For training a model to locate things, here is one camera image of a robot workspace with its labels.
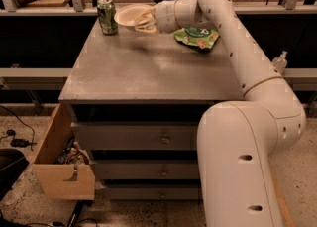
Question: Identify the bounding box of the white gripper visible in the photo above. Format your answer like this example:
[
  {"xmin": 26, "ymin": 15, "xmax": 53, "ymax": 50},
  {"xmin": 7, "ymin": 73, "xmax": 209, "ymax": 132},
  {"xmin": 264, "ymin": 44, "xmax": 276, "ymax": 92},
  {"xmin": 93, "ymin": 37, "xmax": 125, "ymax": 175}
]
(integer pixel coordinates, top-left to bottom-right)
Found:
[{"xmin": 134, "ymin": 0, "xmax": 179, "ymax": 33}]

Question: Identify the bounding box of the white paper bowl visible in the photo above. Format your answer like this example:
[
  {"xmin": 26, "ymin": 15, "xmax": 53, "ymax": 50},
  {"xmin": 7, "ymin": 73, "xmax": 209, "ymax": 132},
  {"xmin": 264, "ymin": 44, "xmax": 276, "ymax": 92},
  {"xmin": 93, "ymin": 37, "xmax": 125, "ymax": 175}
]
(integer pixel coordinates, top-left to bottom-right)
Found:
[{"xmin": 114, "ymin": 4, "xmax": 151, "ymax": 27}]

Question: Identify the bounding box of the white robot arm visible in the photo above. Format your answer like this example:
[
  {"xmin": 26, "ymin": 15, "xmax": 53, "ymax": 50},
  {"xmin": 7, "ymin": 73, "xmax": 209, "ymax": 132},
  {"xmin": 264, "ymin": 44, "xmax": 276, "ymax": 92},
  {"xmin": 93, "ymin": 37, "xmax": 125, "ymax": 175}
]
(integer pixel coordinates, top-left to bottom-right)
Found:
[{"xmin": 134, "ymin": 0, "xmax": 306, "ymax": 227}]

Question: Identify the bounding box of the green soda can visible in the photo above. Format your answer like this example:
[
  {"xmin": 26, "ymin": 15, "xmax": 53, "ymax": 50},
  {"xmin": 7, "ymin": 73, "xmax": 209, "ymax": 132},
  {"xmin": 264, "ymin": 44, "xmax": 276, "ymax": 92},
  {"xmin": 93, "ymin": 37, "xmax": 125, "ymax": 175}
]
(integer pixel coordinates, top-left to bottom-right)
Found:
[{"xmin": 97, "ymin": 0, "xmax": 118, "ymax": 35}]

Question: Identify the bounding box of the green chip bag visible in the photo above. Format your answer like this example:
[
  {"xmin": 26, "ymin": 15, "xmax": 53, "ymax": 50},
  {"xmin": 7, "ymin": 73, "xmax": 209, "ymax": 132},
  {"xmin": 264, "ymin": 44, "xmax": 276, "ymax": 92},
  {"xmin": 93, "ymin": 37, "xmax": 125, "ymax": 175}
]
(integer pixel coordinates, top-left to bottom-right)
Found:
[{"xmin": 174, "ymin": 27, "xmax": 219, "ymax": 52}]

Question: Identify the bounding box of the grey drawer cabinet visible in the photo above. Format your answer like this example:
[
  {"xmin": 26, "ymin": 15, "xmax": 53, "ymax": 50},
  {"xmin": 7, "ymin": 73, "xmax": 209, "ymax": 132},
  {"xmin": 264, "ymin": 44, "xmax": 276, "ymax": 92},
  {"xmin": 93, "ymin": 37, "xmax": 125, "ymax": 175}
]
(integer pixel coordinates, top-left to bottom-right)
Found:
[{"xmin": 59, "ymin": 26, "xmax": 242, "ymax": 190}]

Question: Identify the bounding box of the top grey drawer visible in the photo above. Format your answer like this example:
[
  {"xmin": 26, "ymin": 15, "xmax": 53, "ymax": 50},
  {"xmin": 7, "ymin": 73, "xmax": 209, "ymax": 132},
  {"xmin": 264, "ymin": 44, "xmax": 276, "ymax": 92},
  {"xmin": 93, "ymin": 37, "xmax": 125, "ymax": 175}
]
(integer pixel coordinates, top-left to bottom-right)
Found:
[{"xmin": 71, "ymin": 122, "xmax": 197, "ymax": 151}]

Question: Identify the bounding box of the grey drawer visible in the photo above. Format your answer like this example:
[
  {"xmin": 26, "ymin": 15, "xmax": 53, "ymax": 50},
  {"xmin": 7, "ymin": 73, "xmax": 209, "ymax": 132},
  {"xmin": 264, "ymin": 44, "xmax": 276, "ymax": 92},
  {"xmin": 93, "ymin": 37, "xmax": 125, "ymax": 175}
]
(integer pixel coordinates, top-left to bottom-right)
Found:
[
  {"xmin": 71, "ymin": 122, "xmax": 197, "ymax": 151},
  {"xmin": 91, "ymin": 160, "xmax": 199, "ymax": 179},
  {"xmin": 99, "ymin": 186, "xmax": 202, "ymax": 200}
]

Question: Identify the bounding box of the clear sanitizer bottle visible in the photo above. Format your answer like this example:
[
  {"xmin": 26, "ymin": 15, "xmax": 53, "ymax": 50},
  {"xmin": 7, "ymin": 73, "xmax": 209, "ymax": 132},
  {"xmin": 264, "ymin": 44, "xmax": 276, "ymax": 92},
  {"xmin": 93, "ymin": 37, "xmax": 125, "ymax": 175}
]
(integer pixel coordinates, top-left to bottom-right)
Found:
[{"xmin": 272, "ymin": 51, "xmax": 287, "ymax": 74}]

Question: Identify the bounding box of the middle grey drawer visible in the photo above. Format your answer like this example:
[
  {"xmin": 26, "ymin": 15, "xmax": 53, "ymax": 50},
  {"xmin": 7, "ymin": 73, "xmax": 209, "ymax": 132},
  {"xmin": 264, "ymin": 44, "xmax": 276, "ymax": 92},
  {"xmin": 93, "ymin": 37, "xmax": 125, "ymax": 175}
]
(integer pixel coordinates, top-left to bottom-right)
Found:
[{"xmin": 91, "ymin": 160, "xmax": 199, "ymax": 179}]

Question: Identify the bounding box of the wooden open drawer box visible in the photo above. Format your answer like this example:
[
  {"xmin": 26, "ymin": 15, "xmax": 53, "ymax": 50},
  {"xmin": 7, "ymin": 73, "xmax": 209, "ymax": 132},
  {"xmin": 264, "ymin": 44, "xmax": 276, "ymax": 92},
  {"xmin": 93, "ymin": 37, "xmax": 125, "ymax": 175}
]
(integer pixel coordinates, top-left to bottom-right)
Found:
[{"xmin": 33, "ymin": 104, "xmax": 95, "ymax": 200}]

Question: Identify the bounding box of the bottom grey drawer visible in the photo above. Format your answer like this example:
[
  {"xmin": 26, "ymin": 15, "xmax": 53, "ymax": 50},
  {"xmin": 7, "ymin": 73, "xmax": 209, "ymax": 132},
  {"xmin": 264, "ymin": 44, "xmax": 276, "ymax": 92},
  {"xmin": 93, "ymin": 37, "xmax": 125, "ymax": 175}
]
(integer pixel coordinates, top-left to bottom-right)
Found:
[{"xmin": 99, "ymin": 186, "xmax": 202, "ymax": 200}]

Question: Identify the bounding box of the black power adapter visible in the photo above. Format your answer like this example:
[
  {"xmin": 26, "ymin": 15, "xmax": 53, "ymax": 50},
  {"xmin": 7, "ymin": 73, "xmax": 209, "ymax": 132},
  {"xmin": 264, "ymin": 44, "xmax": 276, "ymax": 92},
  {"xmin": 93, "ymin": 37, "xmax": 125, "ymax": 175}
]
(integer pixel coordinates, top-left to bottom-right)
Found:
[{"xmin": 10, "ymin": 139, "xmax": 31, "ymax": 148}]

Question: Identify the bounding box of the black chair seat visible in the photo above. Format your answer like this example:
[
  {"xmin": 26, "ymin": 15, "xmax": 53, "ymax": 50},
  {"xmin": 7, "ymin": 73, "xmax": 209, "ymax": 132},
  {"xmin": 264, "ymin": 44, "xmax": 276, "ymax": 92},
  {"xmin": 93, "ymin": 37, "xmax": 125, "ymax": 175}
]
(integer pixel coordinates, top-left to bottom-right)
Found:
[{"xmin": 0, "ymin": 149, "xmax": 29, "ymax": 200}]

